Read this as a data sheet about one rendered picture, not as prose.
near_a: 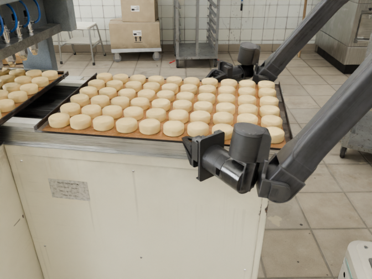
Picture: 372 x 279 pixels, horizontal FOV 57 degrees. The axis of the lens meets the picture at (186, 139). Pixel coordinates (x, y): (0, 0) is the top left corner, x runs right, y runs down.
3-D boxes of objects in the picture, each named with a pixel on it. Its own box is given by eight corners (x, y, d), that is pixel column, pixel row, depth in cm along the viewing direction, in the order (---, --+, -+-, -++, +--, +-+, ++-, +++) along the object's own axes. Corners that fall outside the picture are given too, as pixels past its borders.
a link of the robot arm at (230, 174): (237, 200, 63) (258, 192, 67) (245, 166, 61) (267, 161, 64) (213, 181, 68) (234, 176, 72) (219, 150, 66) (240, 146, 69)
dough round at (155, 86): (155, 94, 102) (155, 88, 101) (140, 92, 103) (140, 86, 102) (163, 88, 106) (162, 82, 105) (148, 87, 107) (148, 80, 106)
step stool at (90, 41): (106, 55, 459) (102, 19, 436) (94, 65, 420) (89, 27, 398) (74, 54, 464) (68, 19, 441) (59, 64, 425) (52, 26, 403)
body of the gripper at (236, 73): (215, 60, 114) (232, 56, 118) (214, 89, 119) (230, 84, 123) (228, 65, 110) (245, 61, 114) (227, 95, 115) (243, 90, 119)
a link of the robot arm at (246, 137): (288, 203, 62) (280, 180, 71) (305, 145, 58) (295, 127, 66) (223, 193, 63) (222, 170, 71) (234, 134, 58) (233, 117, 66)
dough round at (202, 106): (212, 107, 94) (212, 100, 93) (212, 115, 89) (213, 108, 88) (193, 107, 94) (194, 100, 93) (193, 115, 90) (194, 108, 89)
